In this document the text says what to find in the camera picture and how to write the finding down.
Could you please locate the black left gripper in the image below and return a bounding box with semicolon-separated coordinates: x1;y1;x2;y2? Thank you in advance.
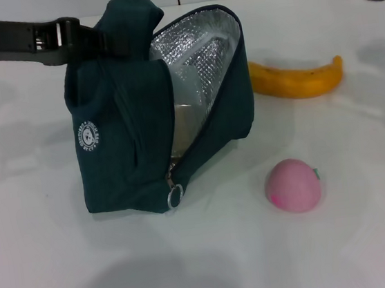
0;0;135;73

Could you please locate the dark teal insulated lunch bag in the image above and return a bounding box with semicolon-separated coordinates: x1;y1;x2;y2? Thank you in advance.
53;0;268;224

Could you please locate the yellow banana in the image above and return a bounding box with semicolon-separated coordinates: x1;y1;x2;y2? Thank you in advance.
247;50;347;106

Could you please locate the clear container with blue-rimmed lid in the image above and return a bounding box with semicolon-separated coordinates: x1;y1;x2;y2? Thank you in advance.
163;72;222;160

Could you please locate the pink peach toy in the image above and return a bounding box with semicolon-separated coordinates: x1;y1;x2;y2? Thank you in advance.
262;154;326;217

